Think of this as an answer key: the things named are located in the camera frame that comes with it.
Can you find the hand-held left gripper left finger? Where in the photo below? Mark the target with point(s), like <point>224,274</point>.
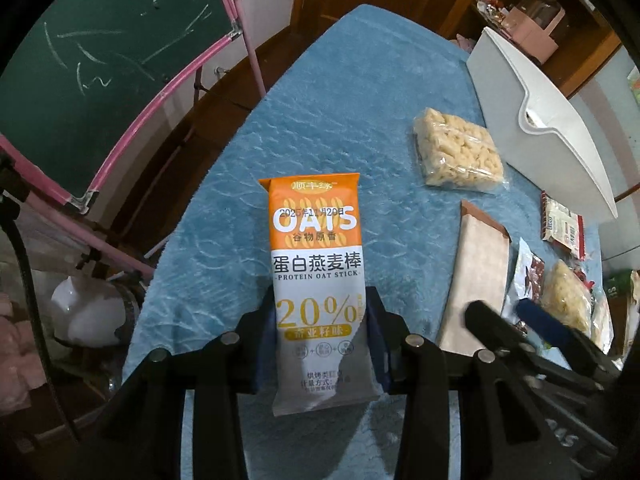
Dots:
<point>265,372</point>

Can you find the pink gift box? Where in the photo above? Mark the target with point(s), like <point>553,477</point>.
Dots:
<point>537,35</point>

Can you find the green chalkboard with pink frame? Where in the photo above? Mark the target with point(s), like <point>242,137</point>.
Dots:
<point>100,60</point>

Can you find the large clear puffed snack packet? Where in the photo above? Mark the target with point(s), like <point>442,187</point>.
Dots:
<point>457,150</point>

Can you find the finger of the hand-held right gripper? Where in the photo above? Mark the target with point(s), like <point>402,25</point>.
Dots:
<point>500,327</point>
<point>545,320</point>

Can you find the dark red snack packet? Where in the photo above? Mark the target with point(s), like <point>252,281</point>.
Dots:
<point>531,272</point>

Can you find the white plastic bin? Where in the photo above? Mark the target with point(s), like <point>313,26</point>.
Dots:
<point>505,85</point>

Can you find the brown paper packet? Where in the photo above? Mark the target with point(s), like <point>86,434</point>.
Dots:
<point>475,270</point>

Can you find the pink folded cloth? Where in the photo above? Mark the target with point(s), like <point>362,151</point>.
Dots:
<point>462,43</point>

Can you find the orange white oat bar packet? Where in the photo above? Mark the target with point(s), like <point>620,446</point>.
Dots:
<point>315,260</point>

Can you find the green box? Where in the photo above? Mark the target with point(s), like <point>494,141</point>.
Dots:
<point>616,286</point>

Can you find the wooden shelf cabinet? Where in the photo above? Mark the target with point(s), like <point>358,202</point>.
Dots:
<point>590,55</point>

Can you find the red white snack packet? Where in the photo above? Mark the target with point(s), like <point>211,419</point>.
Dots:
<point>562,227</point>

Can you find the shiny foil packets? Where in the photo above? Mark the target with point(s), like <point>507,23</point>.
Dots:
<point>490,7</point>

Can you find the white plastic bag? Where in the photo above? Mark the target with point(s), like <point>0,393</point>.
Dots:
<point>90,315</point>

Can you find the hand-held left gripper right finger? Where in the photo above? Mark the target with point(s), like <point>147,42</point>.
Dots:
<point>378,355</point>

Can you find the small clear puffed snack packet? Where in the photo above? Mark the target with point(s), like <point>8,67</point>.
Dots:
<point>567,295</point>

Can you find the pink plush blanket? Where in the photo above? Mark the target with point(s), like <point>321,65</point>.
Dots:
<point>15,355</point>

